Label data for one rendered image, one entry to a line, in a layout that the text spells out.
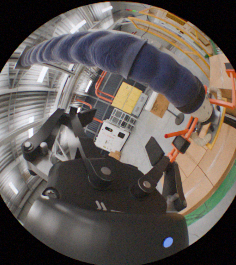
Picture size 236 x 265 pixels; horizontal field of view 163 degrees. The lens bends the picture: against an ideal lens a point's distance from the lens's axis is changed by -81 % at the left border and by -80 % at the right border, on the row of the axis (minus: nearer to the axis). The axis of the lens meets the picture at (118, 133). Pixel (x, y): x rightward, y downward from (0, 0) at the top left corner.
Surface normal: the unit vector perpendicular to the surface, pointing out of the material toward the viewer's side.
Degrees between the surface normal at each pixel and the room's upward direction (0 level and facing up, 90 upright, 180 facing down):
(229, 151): 0
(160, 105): 90
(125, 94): 90
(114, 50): 100
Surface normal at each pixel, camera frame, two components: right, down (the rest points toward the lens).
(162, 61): -0.48, 0.39
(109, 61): -0.21, 0.91
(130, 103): -0.06, 0.32
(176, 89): -0.57, 0.64
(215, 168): -0.90, -0.43
